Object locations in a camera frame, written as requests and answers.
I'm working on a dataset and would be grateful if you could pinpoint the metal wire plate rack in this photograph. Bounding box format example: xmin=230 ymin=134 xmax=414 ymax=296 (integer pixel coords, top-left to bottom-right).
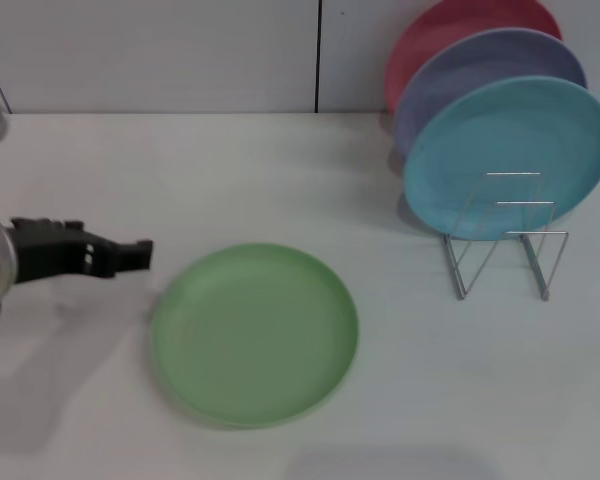
xmin=442 ymin=171 xmax=570 ymax=302

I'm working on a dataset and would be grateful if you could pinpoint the green plastic plate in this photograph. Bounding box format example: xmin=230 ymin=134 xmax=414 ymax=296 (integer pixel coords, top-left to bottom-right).
xmin=149 ymin=242 xmax=361 ymax=431

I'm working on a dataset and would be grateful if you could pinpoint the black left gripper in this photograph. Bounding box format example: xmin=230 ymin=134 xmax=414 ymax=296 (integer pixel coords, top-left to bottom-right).
xmin=8 ymin=216 xmax=155 ymax=287

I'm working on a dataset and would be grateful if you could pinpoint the purple plastic plate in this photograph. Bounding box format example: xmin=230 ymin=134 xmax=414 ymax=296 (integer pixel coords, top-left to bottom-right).
xmin=393 ymin=27 xmax=590 ymax=162

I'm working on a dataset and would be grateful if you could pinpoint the teal blue plastic plate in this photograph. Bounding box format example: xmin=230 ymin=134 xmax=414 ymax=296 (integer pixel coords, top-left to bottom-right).
xmin=402 ymin=74 xmax=600 ymax=242

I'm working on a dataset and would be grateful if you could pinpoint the red plastic plate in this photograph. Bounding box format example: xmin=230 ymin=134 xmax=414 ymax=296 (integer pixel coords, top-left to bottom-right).
xmin=383 ymin=0 xmax=564 ymax=117

